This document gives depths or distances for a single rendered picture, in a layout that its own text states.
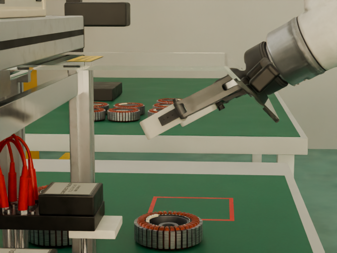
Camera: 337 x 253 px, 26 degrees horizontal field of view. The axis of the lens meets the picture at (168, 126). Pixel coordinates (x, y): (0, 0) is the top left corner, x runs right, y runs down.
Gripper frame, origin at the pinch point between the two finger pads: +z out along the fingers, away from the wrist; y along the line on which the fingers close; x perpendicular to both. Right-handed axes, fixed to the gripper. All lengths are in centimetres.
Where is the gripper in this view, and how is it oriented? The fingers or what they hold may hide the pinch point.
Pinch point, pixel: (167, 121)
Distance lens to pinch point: 116.1
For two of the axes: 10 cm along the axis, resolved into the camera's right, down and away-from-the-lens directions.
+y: 3.9, -1.4, 9.1
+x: -4.5, -8.9, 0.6
